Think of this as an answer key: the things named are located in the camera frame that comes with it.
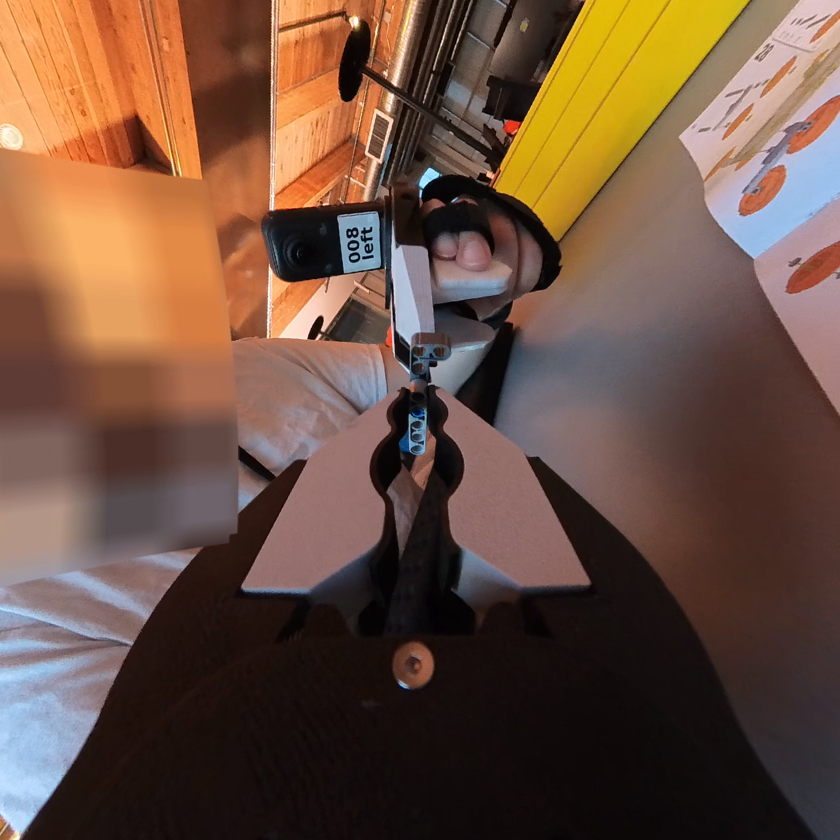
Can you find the grey angled building beam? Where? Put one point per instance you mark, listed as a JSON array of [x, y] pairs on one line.
[[430, 351]]

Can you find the black pendant lamp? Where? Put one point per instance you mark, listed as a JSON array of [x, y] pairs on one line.
[[354, 59]]

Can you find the open instruction booklet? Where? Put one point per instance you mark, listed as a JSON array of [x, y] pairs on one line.
[[741, 124]]

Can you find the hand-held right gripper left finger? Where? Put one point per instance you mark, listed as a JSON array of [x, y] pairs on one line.
[[315, 525]]

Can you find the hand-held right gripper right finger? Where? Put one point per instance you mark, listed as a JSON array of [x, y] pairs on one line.
[[518, 525]]

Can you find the white ceiling vent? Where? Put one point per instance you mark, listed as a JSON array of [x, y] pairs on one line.
[[379, 134]]

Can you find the person's left hand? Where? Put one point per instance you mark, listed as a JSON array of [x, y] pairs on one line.
[[518, 253]]

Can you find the silver ventilation duct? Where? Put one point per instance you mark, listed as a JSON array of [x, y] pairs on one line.
[[400, 79]]

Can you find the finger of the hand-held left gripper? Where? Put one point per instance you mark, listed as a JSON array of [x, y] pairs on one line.
[[469, 348], [412, 295]]

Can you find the yellow storage bin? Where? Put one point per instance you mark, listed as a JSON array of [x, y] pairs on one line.
[[590, 98]]

